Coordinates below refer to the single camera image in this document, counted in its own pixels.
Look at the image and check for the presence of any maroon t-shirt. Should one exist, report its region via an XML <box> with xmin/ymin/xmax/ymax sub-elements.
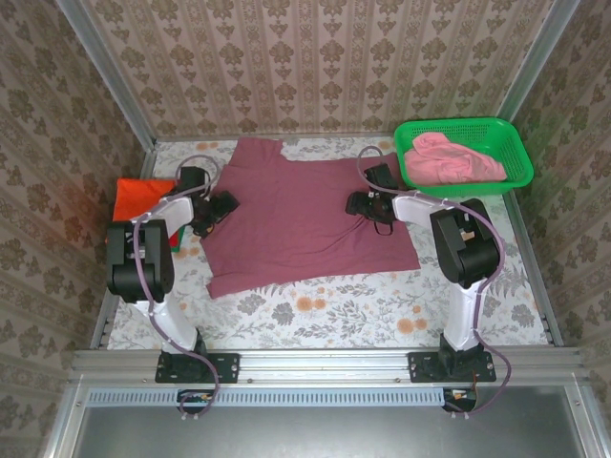
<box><xmin>199</xmin><ymin>136</ymin><xmax>422</xmax><ymax>300</ymax></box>

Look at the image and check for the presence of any orange t-shirt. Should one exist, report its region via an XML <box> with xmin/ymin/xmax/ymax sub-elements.
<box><xmin>114</xmin><ymin>177</ymin><xmax>178</xmax><ymax>223</ymax></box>

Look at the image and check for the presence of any pink t-shirt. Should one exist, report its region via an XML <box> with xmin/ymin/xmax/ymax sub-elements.
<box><xmin>403</xmin><ymin>132</ymin><xmax>508</xmax><ymax>186</ymax></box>

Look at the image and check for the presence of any floral tablecloth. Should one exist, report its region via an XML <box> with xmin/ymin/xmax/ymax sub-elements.
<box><xmin>107</xmin><ymin>135</ymin><xmax>550</xmax><ymax>352</ymax></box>

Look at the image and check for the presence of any green plastic basket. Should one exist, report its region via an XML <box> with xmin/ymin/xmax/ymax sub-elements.
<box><xmin>393</xmin><ymin>116</ymin><xmax>535</xmax><ymax>199</ymax></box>

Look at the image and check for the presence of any aluminium mounting beam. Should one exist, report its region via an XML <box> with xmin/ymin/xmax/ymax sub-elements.
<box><xmin>71</xmin><ymin>347</ymin><xmax>586</xmax><ymax>385</ymax></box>

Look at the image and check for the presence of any black connector box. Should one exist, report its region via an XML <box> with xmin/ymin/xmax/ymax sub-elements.
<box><xmin>177</xmin><ymin>388</ymin><xmax>215</xmax><ymax>414</ymax></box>
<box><xmin>442</xmin><ymin>387</ymin><xmax>479</xmax><ymax>414</ymax></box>

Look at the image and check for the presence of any grey metal sheet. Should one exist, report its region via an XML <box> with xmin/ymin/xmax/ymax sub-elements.
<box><xmin>45</xmin><ymin>385</ymin><xmax>611</xmax><ymax>458</ymax></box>

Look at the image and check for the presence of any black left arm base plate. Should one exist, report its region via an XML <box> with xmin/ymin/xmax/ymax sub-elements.
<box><xmin>155</xmin><ymin>351</ymin><xmax>240</xmax><ymax>385</ymax></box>

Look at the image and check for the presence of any aluminium frame post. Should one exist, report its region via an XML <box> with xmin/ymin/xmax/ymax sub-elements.
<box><xmin>53</xmin><ymin>0</ymin><xmax>158</xmax><ymax>152</ymax></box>
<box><xmin>495</xmin><ymin>0</ymin><xmax>583</xmax><ymax>125</ymax></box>

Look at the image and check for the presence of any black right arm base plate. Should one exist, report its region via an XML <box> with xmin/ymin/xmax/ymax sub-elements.
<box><xmin>407</xmin><ymin>351</ymin><xmax>495</xmax><ymax>385</ymax></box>

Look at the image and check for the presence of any grey slotted cable duct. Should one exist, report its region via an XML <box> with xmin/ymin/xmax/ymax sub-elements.
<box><xmin>88</xmin><ymin>386</ymin><xmax>443</xmax><ymax>407</ymax></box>

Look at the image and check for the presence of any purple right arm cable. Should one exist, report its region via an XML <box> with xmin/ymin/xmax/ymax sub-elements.
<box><xmin>357</xmin><ymin>145</ymin><xmax>512</xmax><ymax>424</ymax></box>

